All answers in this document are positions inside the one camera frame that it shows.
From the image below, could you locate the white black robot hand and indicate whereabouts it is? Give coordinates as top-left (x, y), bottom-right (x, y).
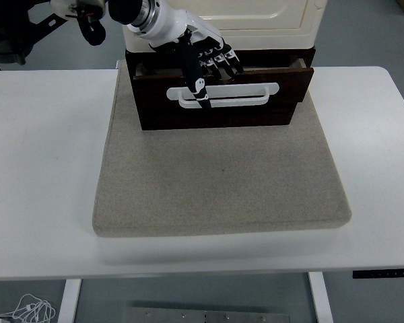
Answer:
top-left (127, 0), bottom-right (246, 112)

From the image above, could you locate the white drawer handle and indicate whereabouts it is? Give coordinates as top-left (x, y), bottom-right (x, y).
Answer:
top-left (165, 82), bottom-right (281, 110)

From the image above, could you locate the dark brown wooden drawer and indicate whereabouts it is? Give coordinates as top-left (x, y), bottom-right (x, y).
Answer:
top-left (131, 57), bottom-right (316, 130)

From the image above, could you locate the dark brown wooden drawer case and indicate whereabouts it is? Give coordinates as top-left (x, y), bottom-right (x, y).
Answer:
top-left (125, 46), bottom-right (317, 132)

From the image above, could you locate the beige fabric mat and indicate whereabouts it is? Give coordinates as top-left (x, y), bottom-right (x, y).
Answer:
top-left (92, 60), bottom-right (354, 238)

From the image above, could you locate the white table leg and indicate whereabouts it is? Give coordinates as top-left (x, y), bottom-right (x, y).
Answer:
top-left (307, 271), bottom-right (335, 323)
top-left (56, 278), bottom-right (83, 323)

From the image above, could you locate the black table control panel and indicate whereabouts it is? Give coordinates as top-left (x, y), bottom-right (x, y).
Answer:
top-left (352, 268), bottom-right (404, 280)

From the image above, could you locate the white cable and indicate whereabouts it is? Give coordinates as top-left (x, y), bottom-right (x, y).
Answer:
top-left (11, 293), bottom-right (57, 323)

